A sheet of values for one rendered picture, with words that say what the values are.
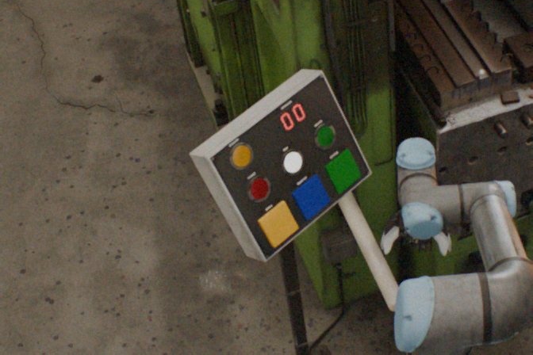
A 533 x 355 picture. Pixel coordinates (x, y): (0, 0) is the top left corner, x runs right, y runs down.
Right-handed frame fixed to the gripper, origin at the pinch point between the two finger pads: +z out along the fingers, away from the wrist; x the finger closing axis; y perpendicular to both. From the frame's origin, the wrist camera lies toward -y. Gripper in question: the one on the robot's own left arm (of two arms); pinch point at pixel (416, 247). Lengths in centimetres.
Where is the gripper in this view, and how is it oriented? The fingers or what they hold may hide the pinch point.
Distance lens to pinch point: 234.9
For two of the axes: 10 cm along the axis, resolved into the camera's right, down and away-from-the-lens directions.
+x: 9.9, 0.3, -1.6
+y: -1.3, 7.5, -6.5
